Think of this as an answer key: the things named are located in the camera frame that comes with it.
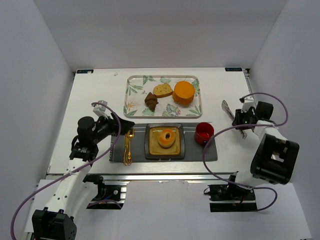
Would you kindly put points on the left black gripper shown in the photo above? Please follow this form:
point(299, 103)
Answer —
point(119, 126)

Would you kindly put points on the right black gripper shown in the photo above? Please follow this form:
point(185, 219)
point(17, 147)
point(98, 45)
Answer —
point(237, 119)

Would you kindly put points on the metal tongs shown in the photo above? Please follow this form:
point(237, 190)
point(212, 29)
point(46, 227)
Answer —
point(226, 109)

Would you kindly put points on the orange glazed donut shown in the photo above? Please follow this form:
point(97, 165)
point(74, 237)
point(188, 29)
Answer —
point(167, 138)

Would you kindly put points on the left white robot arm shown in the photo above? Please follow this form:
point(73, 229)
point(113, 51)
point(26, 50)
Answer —
point(56, 221)

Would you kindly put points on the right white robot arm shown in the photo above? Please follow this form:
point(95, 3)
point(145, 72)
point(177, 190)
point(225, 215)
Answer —
point(275, 157)

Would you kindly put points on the toast bread slice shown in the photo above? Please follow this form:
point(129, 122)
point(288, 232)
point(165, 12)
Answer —
point(162, 90)

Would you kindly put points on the gold spoon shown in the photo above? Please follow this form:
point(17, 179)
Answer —
point(129, 136)

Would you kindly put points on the gold fork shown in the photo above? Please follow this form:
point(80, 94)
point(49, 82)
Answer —
point(125, 150)

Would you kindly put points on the brown chocolate croissant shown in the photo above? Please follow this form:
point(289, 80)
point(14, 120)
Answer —
point(151, 101)

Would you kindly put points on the floral serving tray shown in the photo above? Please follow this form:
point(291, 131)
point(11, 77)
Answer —
point(141, 102)

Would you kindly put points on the square brown ceramic plate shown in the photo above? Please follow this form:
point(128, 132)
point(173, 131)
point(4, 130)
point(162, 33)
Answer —
point(153, 150)

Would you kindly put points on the red mug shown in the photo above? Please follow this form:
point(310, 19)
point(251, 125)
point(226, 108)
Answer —
point(203, 133)

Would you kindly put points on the blue corner label right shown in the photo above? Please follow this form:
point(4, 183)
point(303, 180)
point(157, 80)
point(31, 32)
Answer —
point(233, 69)

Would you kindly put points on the blue corner label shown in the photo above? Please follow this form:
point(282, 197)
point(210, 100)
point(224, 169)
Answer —
point(84, 71)
point(233, 69)

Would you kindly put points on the blue corner label left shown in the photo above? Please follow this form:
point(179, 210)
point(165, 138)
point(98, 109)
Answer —
point(84, 71)

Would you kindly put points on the grey striped placemat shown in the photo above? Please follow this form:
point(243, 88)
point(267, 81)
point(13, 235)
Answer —
point(193, 150)

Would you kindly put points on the orange round cake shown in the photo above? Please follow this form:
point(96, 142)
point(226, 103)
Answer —
point(183, 93)

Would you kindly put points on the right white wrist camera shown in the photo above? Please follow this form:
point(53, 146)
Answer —
point(247, 103)

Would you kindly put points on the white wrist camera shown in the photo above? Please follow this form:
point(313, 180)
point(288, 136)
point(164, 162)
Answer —
point(100, 109)
point(247, 103)

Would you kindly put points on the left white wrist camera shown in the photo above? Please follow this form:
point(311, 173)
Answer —
point(100, 109)

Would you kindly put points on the aluminium table frame rail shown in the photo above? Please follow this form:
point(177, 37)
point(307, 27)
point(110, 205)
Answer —
point(122, 179)

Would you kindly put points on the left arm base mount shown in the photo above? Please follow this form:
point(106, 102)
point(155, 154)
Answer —
point(110, 195)

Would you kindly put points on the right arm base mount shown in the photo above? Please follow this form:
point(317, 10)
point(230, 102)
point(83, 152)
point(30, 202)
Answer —
point(230, 198)

